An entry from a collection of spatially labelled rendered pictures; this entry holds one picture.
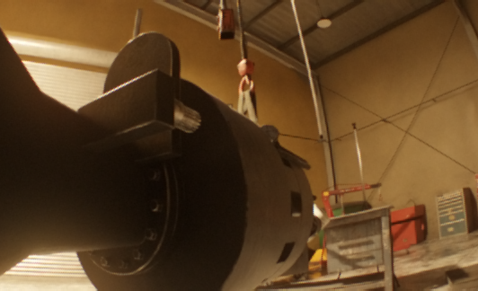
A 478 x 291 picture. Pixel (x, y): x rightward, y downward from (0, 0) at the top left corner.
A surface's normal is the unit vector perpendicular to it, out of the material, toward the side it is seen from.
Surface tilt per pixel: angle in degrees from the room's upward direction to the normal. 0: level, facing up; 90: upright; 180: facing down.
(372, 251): 90
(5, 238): 97
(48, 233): 112
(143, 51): 90
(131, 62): 90
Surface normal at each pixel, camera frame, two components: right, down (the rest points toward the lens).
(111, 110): -0.43, -0.22
